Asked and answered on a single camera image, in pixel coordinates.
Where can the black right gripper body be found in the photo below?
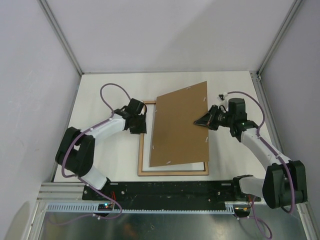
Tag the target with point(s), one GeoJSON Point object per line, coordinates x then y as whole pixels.
{"type": "Point", "coordinates": [221, 118]}

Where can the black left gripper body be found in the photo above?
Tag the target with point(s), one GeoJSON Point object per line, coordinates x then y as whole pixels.
{"type": "Point", "coordinates": [139, 126]}

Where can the wooden picture frame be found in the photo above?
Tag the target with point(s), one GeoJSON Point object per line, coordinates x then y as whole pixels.
{"type": "Point", "coordinates": [173, 145]}

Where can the brown cardboard backing board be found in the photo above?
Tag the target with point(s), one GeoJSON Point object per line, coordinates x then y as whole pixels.
{"type": "Point", "coordinates": [175, 138]}

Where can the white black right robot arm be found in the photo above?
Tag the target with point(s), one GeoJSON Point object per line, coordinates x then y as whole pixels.
{"type": "Point", "coordinates": [284, 183]}

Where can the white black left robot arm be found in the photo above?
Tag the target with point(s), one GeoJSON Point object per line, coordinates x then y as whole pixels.
{"type": "Point", "coordinates": [77, 148]}

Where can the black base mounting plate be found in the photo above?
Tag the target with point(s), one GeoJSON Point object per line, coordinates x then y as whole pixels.
{"type": "Point", "coordinates": [175, 203]}

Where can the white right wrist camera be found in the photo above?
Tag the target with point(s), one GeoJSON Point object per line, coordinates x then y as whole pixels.
{"type": "Point", "coordinates": [222, 97]}

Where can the right side aluminium rail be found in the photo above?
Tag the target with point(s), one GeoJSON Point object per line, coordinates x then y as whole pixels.
{"type": "Point", "coordinates": [269, 120]}

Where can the aluminium rail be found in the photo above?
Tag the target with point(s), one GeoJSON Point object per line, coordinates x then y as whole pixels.
{"type": "Point", "coordinates": [60, 191]}
{"type": "Point", "coordinates": [269, 120]}

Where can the grey slotted cable duct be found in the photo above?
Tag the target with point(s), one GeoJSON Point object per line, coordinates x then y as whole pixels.
{"type": "Point", "coordinates": [56, 207]}

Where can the aluminium front rail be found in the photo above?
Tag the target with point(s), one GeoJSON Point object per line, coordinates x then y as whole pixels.
{"type": "Point", "coordinates": [60, 191]}

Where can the left aluminium corner post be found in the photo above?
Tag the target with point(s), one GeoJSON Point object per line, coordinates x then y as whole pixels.
{"type": "Point", "coordinates": [52, 20]}

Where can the aluminium corner post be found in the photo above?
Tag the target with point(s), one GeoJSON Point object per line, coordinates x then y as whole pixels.
{"type": "Point", "coordinates": [284, 27]}
{"type": "Point", "coordinates": [52, 20]}

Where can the right aluminium corner post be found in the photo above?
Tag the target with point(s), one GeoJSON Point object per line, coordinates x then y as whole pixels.
{"type": "Point", "coordinates": [284, 27]}

